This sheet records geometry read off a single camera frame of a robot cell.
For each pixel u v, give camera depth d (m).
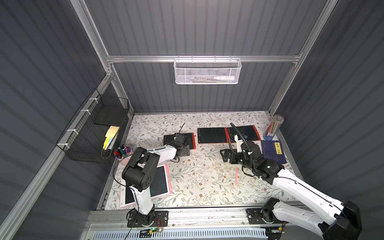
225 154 0.70
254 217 0.74
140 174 0.49
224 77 0.91
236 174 0.88
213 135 1.10
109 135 0.73
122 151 0.83
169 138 1.07
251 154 0.56
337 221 0.39
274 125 0.93
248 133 1.09
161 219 0.72
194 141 1.03
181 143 0.78
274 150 0.97
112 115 0.79
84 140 0.69
